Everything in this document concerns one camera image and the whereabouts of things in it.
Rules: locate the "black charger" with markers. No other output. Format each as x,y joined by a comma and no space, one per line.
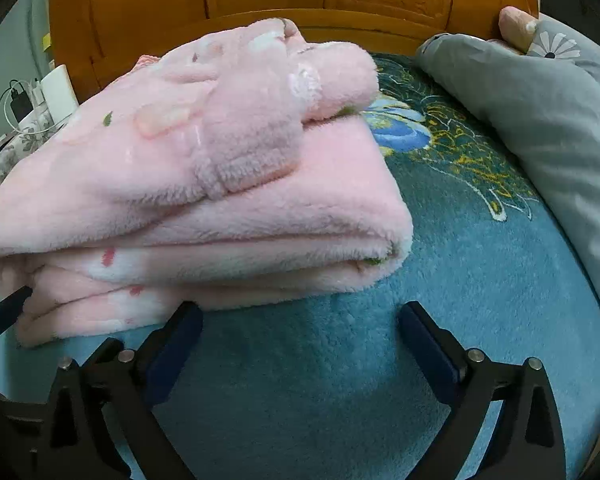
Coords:
20,103

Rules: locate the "blue floral bed blanket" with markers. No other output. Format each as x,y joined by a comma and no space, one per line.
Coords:
340,360

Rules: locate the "grey floral cloth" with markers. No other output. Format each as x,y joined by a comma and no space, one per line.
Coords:
15,152

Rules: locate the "wooden headboard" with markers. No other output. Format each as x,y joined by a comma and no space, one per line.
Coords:
280,0

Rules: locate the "pink pillow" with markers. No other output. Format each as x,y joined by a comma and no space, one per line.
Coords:
515,25

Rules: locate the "yellow sticky note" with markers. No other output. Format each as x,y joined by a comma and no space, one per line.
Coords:
45,41

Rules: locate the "grey floral quilt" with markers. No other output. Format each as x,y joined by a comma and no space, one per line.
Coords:
565,125

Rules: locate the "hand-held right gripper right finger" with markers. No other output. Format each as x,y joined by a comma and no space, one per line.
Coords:
428,355

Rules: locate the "white bedside box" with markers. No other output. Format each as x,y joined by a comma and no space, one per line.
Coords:
59,92

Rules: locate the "pink knitted cloth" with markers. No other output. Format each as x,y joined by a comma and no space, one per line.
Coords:
147,61

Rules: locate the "pink fleece floral garment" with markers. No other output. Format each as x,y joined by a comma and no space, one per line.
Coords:
205,185

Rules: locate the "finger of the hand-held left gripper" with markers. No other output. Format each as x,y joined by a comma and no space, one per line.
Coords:
7,311

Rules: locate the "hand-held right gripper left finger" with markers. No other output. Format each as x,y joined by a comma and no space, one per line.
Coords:
172,360

